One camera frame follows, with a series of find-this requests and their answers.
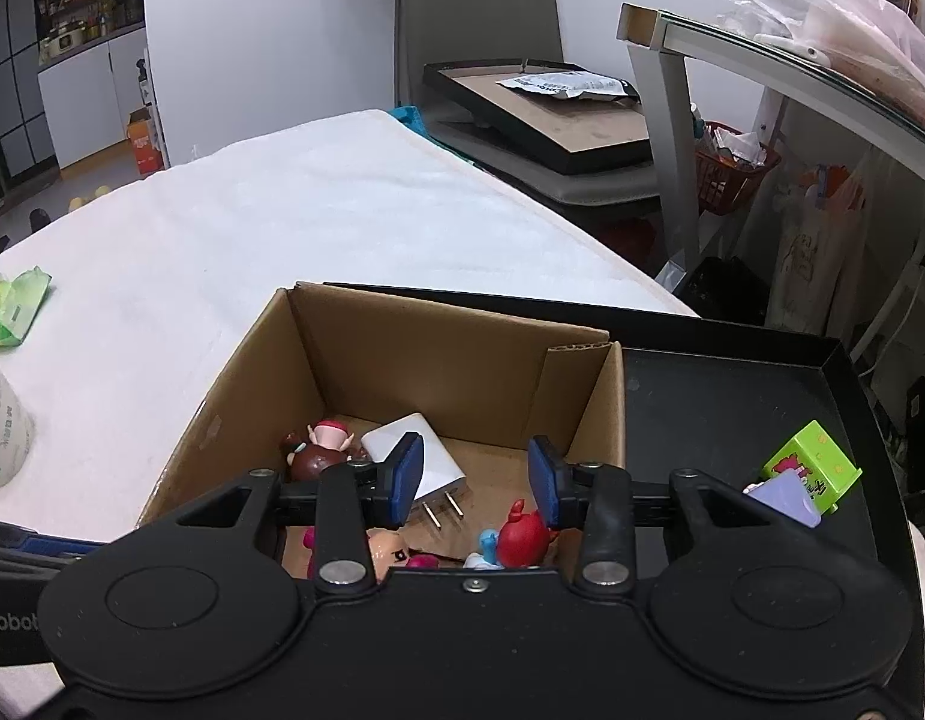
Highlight clear plastic bag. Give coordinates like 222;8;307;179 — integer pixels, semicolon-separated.
680;0;925;132

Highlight orange carton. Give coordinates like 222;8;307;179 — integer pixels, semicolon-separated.
125;109;168;180

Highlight glass top desk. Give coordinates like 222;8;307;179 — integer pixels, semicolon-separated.
616;1;925;361

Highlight green tissue packet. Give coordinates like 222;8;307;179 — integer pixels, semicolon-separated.
0;266;54;348

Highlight green cube toy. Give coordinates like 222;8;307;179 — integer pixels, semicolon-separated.
762;420;863;515

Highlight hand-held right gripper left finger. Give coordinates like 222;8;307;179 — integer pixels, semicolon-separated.
170;431;426;590

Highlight white mail package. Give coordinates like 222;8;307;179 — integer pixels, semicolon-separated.
496;69;642;104

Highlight clear tape roll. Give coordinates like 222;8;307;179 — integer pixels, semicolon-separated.
0;360;38;493

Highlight purple cube toy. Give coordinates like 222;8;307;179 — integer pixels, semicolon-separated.
743;467;824;529

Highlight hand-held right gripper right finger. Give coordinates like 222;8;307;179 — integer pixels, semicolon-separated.
527;435;768;590

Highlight kitchen shelf cabinet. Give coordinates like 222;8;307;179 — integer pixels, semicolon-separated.
31;0;147;70

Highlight beige tote bag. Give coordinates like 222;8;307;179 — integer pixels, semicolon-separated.
766;157;873;332

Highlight black bag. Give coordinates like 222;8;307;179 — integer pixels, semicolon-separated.
672;255;773;329

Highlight cardboard box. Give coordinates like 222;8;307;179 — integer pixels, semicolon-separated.
136;281;627;580

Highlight black shallow tray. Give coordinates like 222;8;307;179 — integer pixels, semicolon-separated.
323;281;925;720

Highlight red plastic basket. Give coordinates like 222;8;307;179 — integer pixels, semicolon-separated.
691;120;783;218

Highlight red hat figurine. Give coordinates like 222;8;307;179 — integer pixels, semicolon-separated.
462;499;560;570

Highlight brown and pink figurine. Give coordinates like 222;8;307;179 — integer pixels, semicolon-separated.
283;420;371;483

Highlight black picture frame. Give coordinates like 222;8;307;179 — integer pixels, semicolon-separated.
422;56;656;176

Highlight white sheet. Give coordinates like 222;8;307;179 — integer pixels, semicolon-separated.
0;109;701;720

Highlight grey chair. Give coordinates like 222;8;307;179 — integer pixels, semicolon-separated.
394;0;663;205

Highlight white plug charger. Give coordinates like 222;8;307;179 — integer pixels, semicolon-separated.
359;412;470;535

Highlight pink bear figurine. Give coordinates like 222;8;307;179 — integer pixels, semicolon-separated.
304;525;441;580

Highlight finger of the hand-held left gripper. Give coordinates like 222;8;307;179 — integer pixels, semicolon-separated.
0;514;107;565

